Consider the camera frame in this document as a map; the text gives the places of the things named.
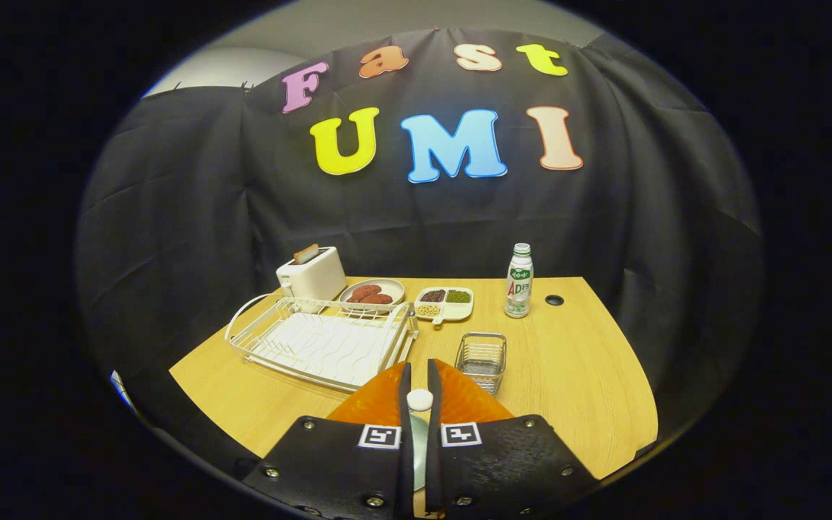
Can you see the white divided tray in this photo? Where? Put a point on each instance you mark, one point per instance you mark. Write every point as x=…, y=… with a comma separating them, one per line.
x=459, y=310

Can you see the white drink bottle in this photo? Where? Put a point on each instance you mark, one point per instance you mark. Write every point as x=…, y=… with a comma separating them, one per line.
x=519, y=289

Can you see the yellow soybeans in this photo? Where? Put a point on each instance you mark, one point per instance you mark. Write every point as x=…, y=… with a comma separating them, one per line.
x=427, y=310

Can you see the beige round plate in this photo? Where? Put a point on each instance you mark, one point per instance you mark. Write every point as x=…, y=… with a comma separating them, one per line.
x=391, y=287

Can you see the black backdrop cloth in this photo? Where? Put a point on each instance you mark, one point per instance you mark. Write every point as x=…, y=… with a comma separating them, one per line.
x=640, y=238

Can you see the dark red beans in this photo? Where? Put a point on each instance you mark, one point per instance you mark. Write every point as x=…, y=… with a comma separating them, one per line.
x=432, y=295

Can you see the white ribbed drip tray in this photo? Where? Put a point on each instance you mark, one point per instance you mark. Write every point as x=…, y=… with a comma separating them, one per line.
x=329, y=350

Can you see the brown bread slice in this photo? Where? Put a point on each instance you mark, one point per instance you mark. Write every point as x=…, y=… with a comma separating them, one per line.
x=306, y=253

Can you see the green beans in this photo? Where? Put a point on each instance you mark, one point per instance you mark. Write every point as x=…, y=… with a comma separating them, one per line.
x=458, y=296

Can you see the white toaster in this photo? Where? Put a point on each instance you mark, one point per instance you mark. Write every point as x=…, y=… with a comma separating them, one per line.
x=315, y=278

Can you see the pale green plate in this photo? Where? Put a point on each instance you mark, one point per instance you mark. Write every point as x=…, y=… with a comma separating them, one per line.
x=418, y=455

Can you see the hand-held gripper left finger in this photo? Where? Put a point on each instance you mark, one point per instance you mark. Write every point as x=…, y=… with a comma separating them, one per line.
x=404, y=404

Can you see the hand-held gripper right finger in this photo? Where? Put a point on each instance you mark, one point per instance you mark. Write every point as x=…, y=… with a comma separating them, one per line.
x=435, y=462

